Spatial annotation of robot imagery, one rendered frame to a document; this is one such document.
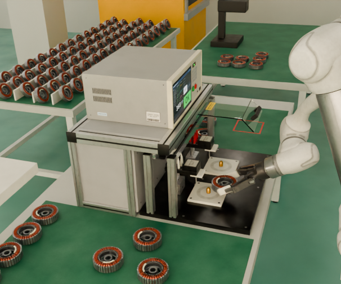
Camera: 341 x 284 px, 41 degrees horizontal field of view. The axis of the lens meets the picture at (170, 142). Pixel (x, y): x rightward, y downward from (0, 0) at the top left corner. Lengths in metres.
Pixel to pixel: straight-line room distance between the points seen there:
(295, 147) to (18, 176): 1.03
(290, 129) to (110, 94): 0.74
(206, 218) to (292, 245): 1.21
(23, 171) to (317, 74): 0.91
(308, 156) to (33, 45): 4.56
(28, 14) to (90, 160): 4.05
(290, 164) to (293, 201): 1.60
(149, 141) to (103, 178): 0.30
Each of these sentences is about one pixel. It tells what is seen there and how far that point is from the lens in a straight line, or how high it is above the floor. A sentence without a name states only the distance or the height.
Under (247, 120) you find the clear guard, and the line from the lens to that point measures 2.07.
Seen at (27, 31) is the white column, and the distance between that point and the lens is 5.88.
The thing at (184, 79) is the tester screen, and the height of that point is 1.27.
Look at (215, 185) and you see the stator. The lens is 1.95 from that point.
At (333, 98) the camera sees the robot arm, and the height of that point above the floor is 1.40.
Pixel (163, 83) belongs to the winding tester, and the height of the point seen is 1.31.
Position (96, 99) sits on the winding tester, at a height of 1.21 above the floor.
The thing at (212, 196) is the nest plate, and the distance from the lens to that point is 2.00.
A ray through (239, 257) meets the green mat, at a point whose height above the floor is 0.75.
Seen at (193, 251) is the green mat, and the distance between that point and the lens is 1.77.
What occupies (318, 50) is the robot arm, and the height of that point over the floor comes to 1.55.
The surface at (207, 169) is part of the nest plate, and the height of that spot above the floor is 0.78.
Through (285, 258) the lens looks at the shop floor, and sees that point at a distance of 2.92.
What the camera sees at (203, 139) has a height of 0.92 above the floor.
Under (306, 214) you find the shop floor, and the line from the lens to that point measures 3.29.
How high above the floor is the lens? 1.91
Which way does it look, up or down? 27 degrees down
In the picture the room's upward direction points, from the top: 2 degrees counter-clockwise
